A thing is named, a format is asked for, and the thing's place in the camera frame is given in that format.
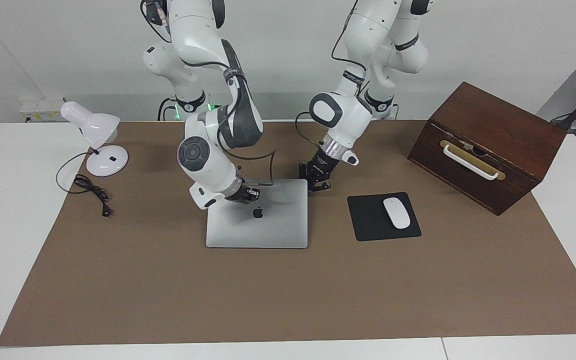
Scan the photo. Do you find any brown table mat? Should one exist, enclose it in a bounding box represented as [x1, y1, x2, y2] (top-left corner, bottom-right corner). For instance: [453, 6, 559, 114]
[0, 120, 576, 347]

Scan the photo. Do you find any white desk lamp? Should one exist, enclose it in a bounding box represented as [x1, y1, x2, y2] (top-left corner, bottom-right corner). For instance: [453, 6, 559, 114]
[60, 101, 130, 177]

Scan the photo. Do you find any white computer mouse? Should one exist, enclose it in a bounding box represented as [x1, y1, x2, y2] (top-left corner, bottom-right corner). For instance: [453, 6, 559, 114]
[383, 197, 412, 230]

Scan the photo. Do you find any black mouse pad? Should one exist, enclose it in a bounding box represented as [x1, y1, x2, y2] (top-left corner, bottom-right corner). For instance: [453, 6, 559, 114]
[347, 192, 422, 242]

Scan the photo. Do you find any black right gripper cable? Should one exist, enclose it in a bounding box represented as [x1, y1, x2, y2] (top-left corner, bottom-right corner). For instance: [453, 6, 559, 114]
[140, 0, 276, 188]

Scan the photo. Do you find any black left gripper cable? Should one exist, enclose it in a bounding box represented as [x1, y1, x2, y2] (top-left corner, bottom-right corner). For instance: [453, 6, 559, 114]
[295, 0, 369, 151]

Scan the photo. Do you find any white box handle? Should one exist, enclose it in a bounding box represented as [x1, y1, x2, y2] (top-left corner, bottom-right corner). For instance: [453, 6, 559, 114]
[442, 144, 500, 181]

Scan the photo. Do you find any dark brown wooden box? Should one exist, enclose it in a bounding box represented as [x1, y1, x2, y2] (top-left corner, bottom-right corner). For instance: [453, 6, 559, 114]
[407, 81, 568, 216]

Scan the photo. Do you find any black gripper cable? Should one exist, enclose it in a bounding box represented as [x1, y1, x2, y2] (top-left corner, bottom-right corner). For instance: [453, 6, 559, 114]
[295, 0, 369, 151]
[140, 0, 276, 188]

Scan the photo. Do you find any black base cable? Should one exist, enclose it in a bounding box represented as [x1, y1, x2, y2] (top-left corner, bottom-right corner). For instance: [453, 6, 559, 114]
[157, 97, 179, 122]

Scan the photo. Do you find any black lamp power cable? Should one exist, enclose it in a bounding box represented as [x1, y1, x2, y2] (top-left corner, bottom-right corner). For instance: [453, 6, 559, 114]
[56, 151, 113, 218]

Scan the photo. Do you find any white power strip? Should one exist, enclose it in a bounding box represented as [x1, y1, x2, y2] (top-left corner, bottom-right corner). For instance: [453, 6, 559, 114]
[19, 98, 66, 123]

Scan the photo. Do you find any grey aluminium laptop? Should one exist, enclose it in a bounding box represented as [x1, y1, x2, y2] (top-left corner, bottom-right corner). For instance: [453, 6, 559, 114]
[205, 179, 310, 250]

